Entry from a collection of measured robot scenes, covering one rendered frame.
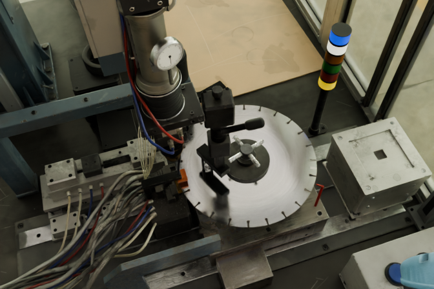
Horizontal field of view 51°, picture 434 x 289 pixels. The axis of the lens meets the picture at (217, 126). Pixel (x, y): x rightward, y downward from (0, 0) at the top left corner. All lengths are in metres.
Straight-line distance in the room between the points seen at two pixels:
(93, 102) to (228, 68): 0.56
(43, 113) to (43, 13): 0.78
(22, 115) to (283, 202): 0.62
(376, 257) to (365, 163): 0.24
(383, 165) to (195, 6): 0.91
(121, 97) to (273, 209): 0.43
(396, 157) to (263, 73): 0.52
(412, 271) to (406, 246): 0.52
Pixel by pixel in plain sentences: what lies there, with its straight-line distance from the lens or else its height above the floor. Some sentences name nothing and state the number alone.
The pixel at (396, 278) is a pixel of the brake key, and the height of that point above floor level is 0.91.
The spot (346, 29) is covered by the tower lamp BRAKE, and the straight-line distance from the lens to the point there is 1.08.
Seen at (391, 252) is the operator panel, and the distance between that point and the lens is 1.10.
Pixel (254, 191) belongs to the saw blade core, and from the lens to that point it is 1.04.
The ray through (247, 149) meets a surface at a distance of 1.03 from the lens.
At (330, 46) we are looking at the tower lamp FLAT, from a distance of 1.09.
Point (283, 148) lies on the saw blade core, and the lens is 1.10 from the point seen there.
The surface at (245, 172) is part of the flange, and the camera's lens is 1.05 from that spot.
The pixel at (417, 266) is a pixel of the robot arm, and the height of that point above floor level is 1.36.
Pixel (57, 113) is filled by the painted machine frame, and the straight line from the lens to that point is 1.11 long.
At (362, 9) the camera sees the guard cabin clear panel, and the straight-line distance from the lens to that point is 1.38.
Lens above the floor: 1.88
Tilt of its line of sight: 56 degrees down
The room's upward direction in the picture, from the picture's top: 2 degrees counter-clockwise
